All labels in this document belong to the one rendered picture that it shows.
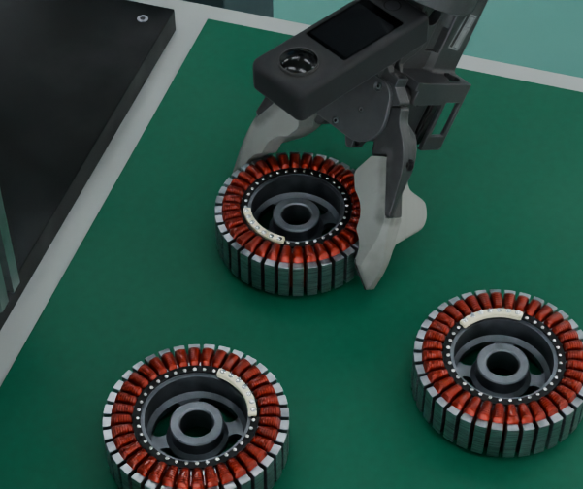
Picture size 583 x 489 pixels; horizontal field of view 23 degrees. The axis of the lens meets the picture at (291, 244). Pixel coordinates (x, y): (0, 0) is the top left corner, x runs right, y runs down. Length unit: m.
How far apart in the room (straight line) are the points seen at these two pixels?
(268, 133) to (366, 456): 0.24
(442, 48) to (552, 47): 1.43
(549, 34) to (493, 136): 1.33
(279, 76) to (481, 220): 0.22
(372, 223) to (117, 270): 0.18
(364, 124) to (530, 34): 1.48
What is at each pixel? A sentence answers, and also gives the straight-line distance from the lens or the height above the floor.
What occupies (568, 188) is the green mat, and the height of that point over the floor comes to 0.75.
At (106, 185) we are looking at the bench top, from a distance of 1.04.
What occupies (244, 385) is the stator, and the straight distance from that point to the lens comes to 0.86.
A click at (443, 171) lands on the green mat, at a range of 1.05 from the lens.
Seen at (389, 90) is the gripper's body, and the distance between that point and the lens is 0.91.
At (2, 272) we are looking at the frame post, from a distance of 0.94.
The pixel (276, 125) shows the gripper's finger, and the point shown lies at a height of 0.82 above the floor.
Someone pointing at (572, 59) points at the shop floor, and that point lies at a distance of 2.36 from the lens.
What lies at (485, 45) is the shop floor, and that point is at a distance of 2.36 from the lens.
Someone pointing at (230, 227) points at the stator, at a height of 0.79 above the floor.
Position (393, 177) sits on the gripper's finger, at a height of 0.83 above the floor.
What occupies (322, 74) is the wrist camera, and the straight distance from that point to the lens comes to 0.87.
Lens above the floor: 1.47
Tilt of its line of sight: 47 degrees down
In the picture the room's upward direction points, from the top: straight up
